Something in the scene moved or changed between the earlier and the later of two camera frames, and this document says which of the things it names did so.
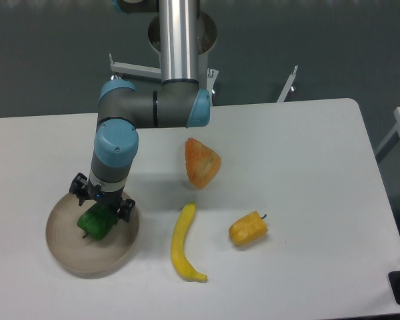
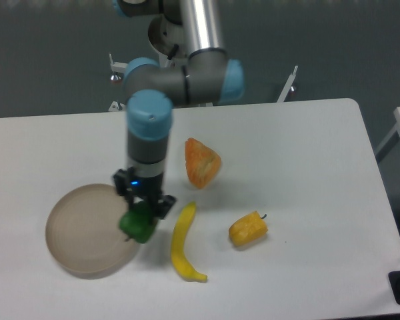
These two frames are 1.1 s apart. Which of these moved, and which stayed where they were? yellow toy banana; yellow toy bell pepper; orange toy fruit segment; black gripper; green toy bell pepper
Moved: green toy bell pepper; black gripper
Stayed: orange toy fruit segment; yellow toy bell pepper; yellow toy banana
